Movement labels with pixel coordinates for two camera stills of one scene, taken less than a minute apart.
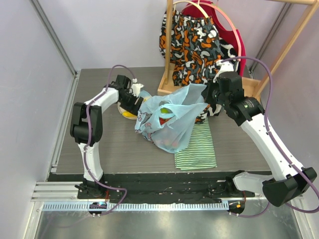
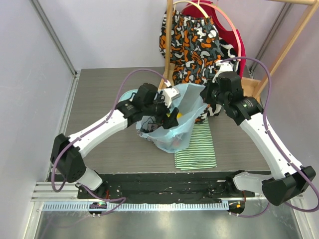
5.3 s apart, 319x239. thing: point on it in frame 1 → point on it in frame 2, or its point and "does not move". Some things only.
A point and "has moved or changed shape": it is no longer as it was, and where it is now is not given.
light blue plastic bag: x=167 y=120 has moved or changed shape
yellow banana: x=127 y=113 has moved or changed shape
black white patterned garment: x=228 y=53 does not move
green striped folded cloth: x=200 y=153 does not move
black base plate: x=185 y=187 does not move
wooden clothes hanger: x=197 y=5 does not move
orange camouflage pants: x=196 y=50 does not move
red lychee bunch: x=162 y=120 has moved or changed shape
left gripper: x=133 y=108 → x=172 y=121
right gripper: x=208 y=92 does not move
